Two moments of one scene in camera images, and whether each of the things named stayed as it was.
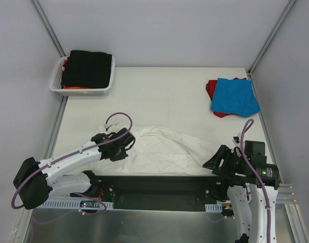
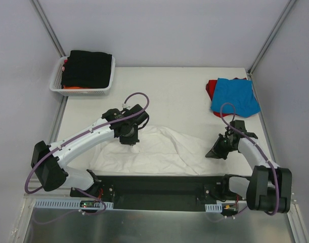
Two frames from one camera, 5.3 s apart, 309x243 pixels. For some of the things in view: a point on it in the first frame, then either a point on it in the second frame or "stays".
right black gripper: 225,162 -> 221,146
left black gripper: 122,143 -> 129,139
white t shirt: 162,151 stays
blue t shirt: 236,96 stays
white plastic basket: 55,83 stays
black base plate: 159,193 stays
